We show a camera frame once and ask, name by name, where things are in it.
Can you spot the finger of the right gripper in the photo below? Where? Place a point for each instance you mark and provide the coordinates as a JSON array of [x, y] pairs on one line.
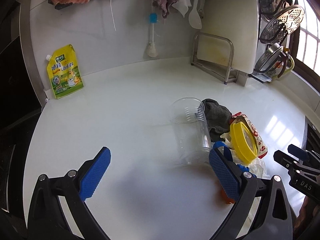
[[309, 157], [291, 164]]

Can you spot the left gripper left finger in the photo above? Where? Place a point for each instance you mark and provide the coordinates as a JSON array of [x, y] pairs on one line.
[[91, 173]]

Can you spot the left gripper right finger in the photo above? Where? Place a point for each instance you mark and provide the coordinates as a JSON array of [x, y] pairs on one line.
[[228, 180]]

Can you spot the orange fruit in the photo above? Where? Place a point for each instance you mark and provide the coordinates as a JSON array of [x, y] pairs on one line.
[[221, 195]]

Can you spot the white tissue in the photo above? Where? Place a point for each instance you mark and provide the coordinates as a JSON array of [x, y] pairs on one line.
[[257, 166]]

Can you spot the red white snack wrapper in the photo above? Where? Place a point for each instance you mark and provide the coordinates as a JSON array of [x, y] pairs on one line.
[[262, 148]]

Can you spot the yellow plastic lid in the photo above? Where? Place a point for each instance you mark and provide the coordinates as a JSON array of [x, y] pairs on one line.
[[243, 142]]

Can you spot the clear plastic cup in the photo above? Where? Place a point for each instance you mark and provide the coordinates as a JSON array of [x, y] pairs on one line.
[[191, 130]]

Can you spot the black kitchen sink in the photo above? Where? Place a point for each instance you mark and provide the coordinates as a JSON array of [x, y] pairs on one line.
[[311, 139]]

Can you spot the dark grey cloth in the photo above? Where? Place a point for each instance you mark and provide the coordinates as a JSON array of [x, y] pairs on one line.
[[218, 118]]

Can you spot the glass pot lid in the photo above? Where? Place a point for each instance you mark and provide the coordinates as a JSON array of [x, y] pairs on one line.
[[268, 58]]

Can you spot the steel cutting board stand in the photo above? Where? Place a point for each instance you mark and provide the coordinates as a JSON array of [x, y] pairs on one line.
[[226, 74]]

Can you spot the yellow seasoning pouch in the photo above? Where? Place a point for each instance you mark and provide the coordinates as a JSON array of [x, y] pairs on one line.
[[63, 72]]

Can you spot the steel steamer plate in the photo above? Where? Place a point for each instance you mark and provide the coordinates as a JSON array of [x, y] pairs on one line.
[[282, 24]]

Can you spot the white cutting board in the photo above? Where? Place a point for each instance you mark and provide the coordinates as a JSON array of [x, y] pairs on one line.
[[236, 20]]

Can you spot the black pot lid rack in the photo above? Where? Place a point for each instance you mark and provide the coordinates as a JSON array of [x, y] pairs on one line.
[[267, 10]]

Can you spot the white rice paddle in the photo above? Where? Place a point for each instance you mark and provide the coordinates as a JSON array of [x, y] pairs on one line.
[[194, 18]]

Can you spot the window with brown frame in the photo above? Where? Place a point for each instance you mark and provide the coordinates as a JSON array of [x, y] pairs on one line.
[[304, 44]]

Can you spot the blue handled bottle brush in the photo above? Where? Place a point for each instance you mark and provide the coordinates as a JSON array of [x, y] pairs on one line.
[[151, 48]]

